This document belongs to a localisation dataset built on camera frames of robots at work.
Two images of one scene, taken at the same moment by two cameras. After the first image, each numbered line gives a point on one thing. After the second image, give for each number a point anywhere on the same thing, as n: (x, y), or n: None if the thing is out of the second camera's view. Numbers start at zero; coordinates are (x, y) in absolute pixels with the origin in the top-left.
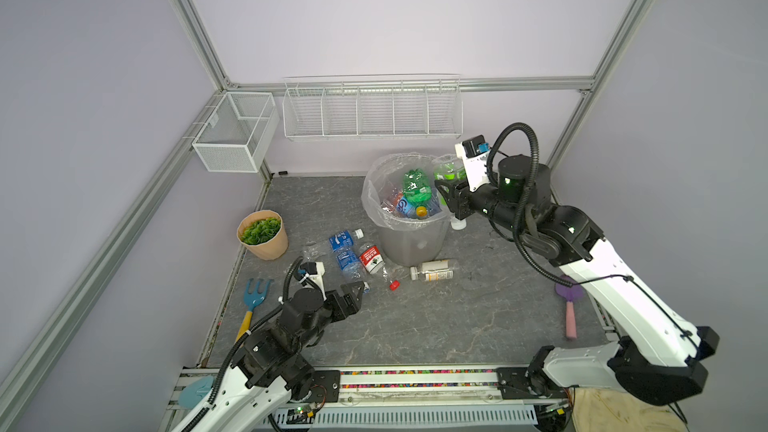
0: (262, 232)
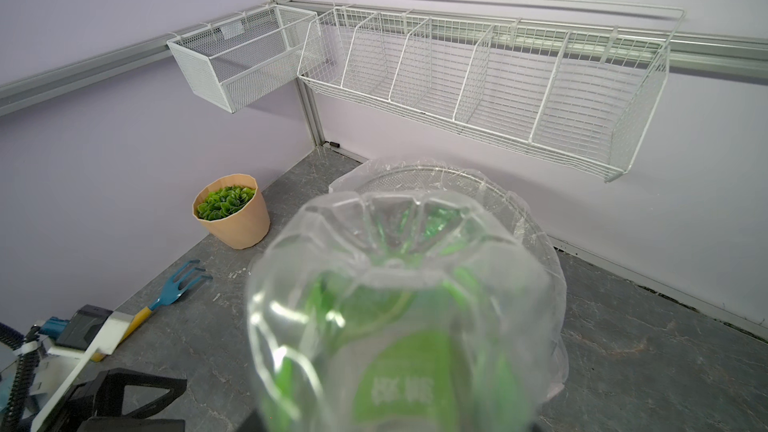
0: (232, 209)
